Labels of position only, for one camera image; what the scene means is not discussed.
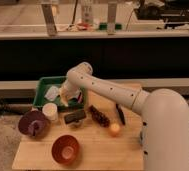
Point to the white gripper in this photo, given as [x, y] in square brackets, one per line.
[69, 90]

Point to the yellow banana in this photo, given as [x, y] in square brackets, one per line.
[64, 100]

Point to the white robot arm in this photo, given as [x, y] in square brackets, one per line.
[164, 113]

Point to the white paper cup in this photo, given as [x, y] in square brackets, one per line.
[50, 111]

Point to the red white item in tray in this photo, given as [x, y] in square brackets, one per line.
[79, 97]

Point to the white packet in tray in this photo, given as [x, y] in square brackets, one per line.
[52, 93]

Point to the green plastic tray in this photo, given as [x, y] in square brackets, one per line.
[42, 87]

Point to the dark rectangular block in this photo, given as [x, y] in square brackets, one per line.
[75, 116]

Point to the dark grape bunch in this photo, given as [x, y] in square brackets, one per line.
[99, 117]

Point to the purple bowl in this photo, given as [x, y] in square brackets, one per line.
[33, 123]

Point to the orange fruit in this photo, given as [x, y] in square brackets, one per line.
[114, 129]

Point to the green object on shelf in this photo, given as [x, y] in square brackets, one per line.
[105, 26]

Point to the red-brown bowl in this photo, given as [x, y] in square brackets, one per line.
[65, 149]

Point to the left metal post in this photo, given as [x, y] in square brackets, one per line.
[49, 19]

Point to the metal post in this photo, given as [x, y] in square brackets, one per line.
[112, 7]
[49, 19]

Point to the right metal post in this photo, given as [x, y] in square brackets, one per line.
[112, 7]

